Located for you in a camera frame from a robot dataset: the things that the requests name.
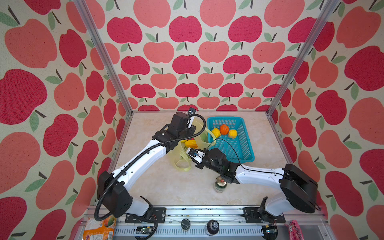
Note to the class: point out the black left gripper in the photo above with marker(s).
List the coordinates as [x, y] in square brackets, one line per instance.
[192, 130]

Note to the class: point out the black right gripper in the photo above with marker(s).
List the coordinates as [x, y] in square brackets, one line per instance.
[208, 153]

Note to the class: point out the yellow toy banana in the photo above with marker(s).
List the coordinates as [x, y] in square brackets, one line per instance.
[191, 144]

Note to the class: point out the yellow plastic bag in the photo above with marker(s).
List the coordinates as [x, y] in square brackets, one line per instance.
[181, 160]

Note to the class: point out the yellow toy fruit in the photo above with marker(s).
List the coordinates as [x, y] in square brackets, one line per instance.
[216, 132]

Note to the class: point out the yellow toy peach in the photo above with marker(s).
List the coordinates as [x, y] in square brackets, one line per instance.
[232, 134]

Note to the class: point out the orange toy tangerine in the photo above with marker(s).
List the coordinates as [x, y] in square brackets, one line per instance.
[224, 130]

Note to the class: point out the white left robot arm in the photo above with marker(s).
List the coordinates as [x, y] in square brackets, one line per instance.
[113, 188]

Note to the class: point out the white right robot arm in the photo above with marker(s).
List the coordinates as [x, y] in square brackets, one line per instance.
[297, 191]

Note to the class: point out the teal plastic basket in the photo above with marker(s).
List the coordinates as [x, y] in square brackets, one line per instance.
[237, 150]

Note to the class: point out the green drink can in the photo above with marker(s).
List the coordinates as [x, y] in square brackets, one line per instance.
[220, 185]

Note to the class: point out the black round knob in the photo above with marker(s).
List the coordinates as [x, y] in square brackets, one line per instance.
[212, 227]

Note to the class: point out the grey round button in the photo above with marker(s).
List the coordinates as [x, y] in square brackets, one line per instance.
[185, 224]

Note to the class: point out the pink snack packet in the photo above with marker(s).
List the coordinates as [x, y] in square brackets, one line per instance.
[294, 229]

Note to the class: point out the orange snack packet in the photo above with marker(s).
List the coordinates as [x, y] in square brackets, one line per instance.
[100, 230]

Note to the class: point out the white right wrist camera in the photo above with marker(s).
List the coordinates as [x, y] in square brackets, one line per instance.
[196, 155]

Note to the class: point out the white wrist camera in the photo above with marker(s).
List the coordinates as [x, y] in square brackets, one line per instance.
[191, 112]
[196, 155]

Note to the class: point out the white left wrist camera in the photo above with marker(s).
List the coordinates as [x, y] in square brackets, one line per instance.
[191, 112]

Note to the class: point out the aluminium front rail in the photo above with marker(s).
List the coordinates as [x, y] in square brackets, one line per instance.
[235, 224]

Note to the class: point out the left aluminium corner post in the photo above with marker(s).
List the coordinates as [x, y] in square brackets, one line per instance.
[90, 24]

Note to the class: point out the aluminium corner post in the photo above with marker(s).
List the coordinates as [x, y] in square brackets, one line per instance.
[90, 24]
[319, 24]

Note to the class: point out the right aluminium corner post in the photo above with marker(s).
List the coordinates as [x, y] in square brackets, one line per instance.
[319, 24]

